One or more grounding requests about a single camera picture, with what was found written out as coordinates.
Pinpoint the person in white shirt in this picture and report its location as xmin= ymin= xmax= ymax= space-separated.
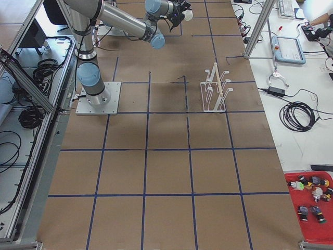
xmin=309 ymin=9 xmax=332 ymax=57

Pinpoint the red parts tray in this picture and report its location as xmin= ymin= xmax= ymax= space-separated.
xmin=285 ymin=171 xmax=332 ymax=244

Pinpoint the white keyboard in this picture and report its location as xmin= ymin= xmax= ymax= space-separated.
xmin=277 ymin=0 xmax=295 ymax=19

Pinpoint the black power brick right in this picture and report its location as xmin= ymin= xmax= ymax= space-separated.
xmin=267 ymin=86 xmax=286 ymax=97

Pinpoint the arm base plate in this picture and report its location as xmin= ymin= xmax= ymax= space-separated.
xmin=75 ymin=81 xmax=121 ymax=115

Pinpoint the white wire cup rack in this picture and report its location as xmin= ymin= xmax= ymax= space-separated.
xmin=200 ymin=62 xmax=233 ymax=113

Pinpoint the aluminium frame post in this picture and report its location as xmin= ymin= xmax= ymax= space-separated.
xmin=244 ymin=0 xmax=275 ymax=59

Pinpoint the pale green-white cup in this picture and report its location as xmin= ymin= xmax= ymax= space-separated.
xmin=182 ymin=9 xmax=194 ymax=21

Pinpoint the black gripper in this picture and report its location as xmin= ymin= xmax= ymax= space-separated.
xmin=168 ymin=1 xmax=188 ymax=26

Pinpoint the teach pendant tablet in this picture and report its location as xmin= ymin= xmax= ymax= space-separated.
xmin=272 ymin=36 xmax=306 ymax=65

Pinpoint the coiled black cable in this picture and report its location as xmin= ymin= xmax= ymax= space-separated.
xmin=279 ymin=101 xmax=322 ymax=133

